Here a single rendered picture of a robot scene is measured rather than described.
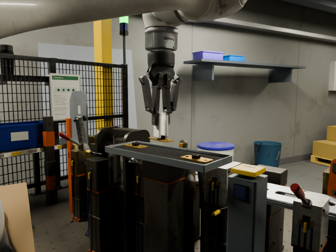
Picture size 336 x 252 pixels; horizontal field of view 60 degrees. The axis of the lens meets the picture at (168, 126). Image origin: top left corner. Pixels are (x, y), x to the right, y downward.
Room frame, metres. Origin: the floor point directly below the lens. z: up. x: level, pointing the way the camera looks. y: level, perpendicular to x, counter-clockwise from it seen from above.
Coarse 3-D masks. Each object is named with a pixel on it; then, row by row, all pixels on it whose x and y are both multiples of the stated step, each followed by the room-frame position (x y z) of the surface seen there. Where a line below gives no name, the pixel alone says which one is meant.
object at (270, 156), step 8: (256, 144) 4.44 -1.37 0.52; (264, 144) 4.71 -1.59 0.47; (272, 144) 4.66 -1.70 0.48; (280, 144) 4.37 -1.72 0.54; (256, 152) 4.45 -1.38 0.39; (264, 152) 4.35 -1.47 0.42; (272, 152) 4.32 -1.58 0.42; (256, 160) 4.46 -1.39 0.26; (264, 160) 4.35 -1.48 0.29; (272, 160) 4.33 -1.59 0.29
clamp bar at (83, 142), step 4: (76, 116) 1.41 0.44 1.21; (80, 116) 1.40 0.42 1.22; (84, 116) 1.42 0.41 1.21; (76, 120) 1.39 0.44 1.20; (80, 120) 1.40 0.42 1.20; (84, 120) 1.43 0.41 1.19; (76, 124) 1.41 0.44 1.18; (80, 124) 1.39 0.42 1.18; (76, 128) 1.41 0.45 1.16; (80, 128) 1.39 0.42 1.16; (80, 132) 1.40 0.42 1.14; (84, 132) 1.41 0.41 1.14; (80, 136) 1.40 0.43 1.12; (84, 136) 1.41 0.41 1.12; (80, 140) 1.41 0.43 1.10; (84, 140) 1.41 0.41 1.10; (84, 144) 1.41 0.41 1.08; (80, 148) 1.42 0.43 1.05
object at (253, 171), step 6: (234, 168) 0.65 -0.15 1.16; (240, 168) 0.65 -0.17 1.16; (246, 168) 0.65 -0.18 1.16; (252, 168) 0.65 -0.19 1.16; (258, 168) 0.65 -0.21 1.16; (264, 168) 0.66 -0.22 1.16; (240, 174) 0.64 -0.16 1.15; (246, 174) 0.63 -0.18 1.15; (252, 174) 0.62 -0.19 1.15; (258, 174) 0.63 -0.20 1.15
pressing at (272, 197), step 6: (198, 186) 1.04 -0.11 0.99; (270, 186) 1.00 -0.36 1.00; (276, 186) 1.00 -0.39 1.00; (282, 186) 1.00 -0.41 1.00; (270, 192) 0.94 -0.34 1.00; (282, 192) 0.95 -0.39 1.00; (288, 192) 0.94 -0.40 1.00; (312, 192) 0.94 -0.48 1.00; (270, 198) 0.87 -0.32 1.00; (276, 198) 0.88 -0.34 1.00; (282, 198) 0.88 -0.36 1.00; (288, 198) 0.88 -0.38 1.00; (294, 198) 0.88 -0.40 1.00; (330, 198) 0.88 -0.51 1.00; (270, 204) 0.86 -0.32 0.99; (276, 204) 0.85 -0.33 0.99; (282, 204) 0.84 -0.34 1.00; (288, 204) 0.83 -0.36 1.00; (330, 210) 0.79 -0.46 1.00; (330, 216) 0.76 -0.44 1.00
